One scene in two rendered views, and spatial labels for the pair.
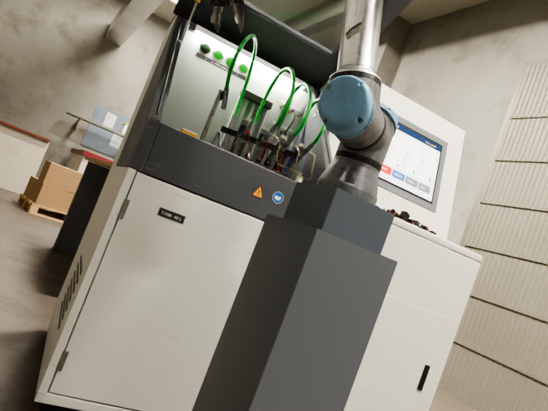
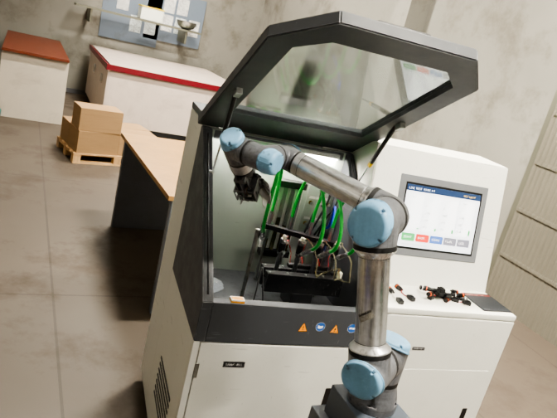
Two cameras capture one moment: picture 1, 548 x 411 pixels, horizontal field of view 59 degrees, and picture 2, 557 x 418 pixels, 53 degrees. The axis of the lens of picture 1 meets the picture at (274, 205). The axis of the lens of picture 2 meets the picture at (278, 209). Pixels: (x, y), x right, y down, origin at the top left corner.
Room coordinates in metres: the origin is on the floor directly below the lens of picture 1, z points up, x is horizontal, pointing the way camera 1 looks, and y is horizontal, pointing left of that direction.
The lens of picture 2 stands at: (-0.31, 0.27, 1.86)
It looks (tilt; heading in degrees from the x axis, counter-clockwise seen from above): 17 degrees down; 0
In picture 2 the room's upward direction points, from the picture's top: 14 degrees clockwise
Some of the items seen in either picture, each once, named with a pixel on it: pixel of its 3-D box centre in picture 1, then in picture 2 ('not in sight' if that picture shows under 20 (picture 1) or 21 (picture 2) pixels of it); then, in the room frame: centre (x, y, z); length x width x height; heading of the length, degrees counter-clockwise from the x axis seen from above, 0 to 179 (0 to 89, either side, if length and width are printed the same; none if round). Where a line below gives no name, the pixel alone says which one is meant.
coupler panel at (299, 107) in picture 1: (282, 130); (319, 203); (2.14, 0.08, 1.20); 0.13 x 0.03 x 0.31; 112
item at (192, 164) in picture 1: (241, 185); (288, 323); (1.58, 0.12, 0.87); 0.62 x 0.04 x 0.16; 112
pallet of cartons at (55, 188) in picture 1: (73, 196); (110, 132); (6.28, 2.44, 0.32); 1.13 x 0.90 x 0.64; 118
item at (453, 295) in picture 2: (409, 220); (445, 293); (1.94, -0.53, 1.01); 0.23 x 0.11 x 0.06; 112
